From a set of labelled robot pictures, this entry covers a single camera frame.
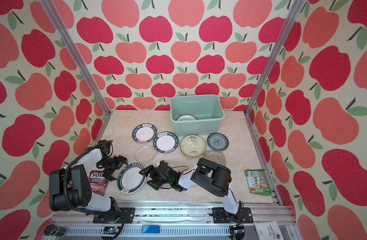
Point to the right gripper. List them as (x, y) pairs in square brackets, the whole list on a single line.
[(152, 170)]

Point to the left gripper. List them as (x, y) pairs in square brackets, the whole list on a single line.
[(120, 160)]

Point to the large green-red rim plate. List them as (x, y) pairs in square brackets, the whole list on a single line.
[(130, 180)]

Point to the small green-rim plate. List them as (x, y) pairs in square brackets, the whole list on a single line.
[(144, 133), (166, 142)]

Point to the white teal-ring plate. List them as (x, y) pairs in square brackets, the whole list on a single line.
[(186, 118)]

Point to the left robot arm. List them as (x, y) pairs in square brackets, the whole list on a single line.
[(70, 189)]

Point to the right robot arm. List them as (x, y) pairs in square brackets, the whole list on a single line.
[(211, 176)]

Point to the green plastic bin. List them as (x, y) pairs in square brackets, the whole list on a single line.
[(206, 108)]

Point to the purple candy bag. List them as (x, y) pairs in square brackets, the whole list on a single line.
[(98, 182)]

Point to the clear glass plate left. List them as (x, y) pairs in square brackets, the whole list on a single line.
[(145, 154)]

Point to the cream floral plate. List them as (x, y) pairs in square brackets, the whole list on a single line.
[(192, 146)]

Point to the grey glass plate right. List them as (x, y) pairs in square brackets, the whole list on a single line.
[(215, 156)]

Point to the blue patterned small plate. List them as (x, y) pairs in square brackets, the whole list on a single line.
[(218, 141)]

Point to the black cylinder lens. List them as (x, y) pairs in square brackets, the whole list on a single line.
[(55, 230)]

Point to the green snack bag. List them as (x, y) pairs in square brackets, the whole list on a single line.
[(257, 182)]

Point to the white paper sheet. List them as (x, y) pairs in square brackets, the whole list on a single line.
[(268, 231)]

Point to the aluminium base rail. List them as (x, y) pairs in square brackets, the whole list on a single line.
[(182, 220)]

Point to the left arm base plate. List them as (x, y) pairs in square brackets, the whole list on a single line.
[(127, 216)]

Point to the blue block on rail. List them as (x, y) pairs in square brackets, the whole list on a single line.
[(150, 229)]

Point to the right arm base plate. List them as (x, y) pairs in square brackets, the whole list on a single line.
[(220, 216)]

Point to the left aluminium frame post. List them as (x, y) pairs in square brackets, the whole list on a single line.
[(62, 30)]

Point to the aluminium frame post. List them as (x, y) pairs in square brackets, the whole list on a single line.
[(277, 47), (62, 30)]

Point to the right aluminium frame post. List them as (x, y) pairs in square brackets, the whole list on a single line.
[(277, 47)]

